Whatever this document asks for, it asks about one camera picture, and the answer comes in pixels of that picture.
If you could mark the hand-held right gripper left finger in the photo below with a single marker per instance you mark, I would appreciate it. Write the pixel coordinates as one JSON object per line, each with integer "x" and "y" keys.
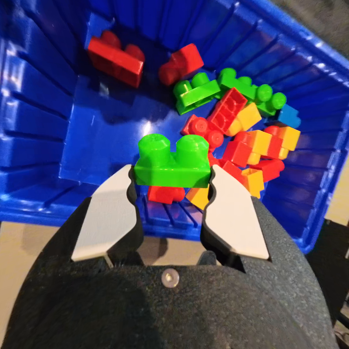
{"x": 106, "y": 218}

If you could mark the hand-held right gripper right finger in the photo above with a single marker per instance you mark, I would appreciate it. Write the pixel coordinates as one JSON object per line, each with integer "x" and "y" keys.
{"x": 234, "y": 218}

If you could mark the green two-stud mega block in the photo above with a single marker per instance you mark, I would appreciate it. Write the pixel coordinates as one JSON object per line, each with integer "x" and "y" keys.
{"x": 171, "y": 174}

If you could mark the blue plastic bin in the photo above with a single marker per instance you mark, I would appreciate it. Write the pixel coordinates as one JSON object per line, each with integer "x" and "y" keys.
{"x": 109, "y": 122}

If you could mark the pile of mixed mega blocks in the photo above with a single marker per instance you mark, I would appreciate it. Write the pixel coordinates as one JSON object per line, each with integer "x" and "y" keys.
{"x": 231, "y": 109}

